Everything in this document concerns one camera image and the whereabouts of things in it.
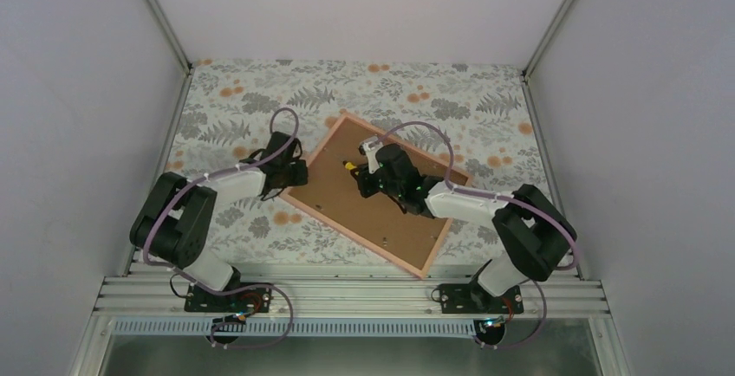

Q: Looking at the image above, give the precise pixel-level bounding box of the yellow handled screwdriver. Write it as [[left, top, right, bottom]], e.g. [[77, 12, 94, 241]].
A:
[[343, 161, 357, 171]]

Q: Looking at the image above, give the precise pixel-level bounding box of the pink wooden photo frame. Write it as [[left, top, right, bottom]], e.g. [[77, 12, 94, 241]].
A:
[[281, 113, 452, 278]]

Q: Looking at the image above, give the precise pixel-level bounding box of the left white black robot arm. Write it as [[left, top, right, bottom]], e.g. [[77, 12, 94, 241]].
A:
[[129, 132, 308, 311]]

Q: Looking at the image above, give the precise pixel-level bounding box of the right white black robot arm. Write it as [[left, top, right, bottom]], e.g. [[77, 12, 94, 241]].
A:
[[344, 143, 576, 313]]

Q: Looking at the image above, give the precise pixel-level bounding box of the floral patterned table mat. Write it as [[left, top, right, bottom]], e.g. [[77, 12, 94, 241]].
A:
[[165, 59, 549, 266]]

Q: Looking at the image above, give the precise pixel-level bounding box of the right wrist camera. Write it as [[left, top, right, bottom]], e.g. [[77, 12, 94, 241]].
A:
[[358, 136, 382, 159]]

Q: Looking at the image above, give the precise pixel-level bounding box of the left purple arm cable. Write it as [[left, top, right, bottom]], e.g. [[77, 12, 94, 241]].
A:
[[142, 107, 301, 300]]

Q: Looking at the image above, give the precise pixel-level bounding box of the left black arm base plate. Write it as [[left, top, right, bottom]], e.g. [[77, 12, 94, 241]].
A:
[[184, 286, 272, 314]]

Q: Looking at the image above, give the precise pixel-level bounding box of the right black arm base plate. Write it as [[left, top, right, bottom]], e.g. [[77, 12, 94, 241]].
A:
[[432, 283, 524, 314]]

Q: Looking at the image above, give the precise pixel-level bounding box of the grey slotted cable duct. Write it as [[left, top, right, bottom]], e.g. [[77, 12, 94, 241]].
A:
[[111, 317, 476, 338]]

